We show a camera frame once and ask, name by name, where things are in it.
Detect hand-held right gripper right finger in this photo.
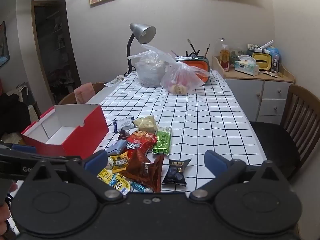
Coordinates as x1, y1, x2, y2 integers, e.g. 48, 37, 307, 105
190, 150, 292, 202

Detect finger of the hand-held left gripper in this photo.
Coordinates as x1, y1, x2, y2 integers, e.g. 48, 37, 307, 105
0, 144, 82, 161

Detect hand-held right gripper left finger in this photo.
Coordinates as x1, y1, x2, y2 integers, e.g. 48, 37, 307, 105
24, 150, 124, 202

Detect yellow snack packet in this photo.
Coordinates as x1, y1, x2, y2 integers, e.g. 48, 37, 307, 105
110, 154, 130, 174

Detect light blue snack packet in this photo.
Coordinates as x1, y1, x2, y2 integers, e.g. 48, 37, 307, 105
106, 139, 128, 157

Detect red cardboard box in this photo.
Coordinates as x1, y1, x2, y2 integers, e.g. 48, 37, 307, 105
21, 104, 109, 159

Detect yellow cartoon jelly pack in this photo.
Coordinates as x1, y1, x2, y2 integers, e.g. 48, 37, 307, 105
97, 169, 131, 196

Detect dark brown snack packet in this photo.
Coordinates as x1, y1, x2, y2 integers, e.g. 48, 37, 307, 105
118, 127, 131, 140

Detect black snack packet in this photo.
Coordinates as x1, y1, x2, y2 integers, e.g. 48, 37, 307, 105
162, 158, 192, 187

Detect white and blue snack packet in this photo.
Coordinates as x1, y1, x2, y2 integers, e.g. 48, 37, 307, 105
114, 117, 135, 132

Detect large red chips packet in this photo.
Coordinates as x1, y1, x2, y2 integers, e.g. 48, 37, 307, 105
125, 131, 158, 159

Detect red-brown triangular snack packet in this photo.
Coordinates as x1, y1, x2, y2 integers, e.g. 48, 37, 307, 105
119, 149, 165, 193

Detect small blue candy wrapper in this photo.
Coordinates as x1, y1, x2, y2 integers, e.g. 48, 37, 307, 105
130, 182, 152, 193

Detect green snack packet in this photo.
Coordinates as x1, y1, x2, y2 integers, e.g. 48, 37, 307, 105
151, 126, 173, 155

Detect cream snack packet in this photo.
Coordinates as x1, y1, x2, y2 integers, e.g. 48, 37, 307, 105
133, 115, 159, 132

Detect person's left hand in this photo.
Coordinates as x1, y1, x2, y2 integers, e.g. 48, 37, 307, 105
0, 183, 19, 232

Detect black jacket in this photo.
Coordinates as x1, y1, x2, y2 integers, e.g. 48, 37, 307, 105
0, 92, 40, 140

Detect checkered tablecloth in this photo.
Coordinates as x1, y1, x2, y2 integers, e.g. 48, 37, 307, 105
7, 69, 268, 235

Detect pink towel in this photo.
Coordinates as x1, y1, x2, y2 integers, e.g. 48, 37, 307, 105
73, 82, 96, 104

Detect white cabinet with wooden top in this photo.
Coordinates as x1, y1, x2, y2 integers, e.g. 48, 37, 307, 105
212, 55, 296, 125

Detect printed paper packet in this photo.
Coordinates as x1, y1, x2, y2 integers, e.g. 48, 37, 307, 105
103, 76, 126, 88

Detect pinkish plastic bag of food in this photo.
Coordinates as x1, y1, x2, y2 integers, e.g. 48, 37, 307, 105
160, 61, 212, 96

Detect wooden chair with black seat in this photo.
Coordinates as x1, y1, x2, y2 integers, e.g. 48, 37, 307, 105
249, 84, 320, 180

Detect orange collapsible basin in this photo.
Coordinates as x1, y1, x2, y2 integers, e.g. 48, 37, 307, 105
176, 57, 210, 86

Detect green and white tissue box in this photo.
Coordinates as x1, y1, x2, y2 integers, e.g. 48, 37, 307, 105
234, 54, 260, 77

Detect clear plastic bag with tub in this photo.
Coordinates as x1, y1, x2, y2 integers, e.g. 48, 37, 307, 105
127, 44, 175, 88

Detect orange drink bottle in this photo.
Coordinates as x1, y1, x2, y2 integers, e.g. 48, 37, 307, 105
220, 44, 231, 72

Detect yellow tissue holder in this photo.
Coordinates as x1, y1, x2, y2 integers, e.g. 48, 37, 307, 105
251, 52, 273, 71

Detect black calligraphy brush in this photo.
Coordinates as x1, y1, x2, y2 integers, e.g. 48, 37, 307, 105
187, 39, 198, 55

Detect dark printed box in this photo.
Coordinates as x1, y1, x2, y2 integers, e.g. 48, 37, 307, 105
247, 44, 262, 55

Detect blue globe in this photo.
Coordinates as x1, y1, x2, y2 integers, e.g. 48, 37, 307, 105
266, 46, 282, 63

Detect white marker tube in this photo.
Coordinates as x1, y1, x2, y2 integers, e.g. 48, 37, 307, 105
257, 40, 274, 51

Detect grey desk lamp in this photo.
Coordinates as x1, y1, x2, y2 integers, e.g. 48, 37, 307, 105
124, 22, 157, 77

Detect dark framed wall picture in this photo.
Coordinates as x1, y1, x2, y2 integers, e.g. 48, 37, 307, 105
0, 21, 11, 67

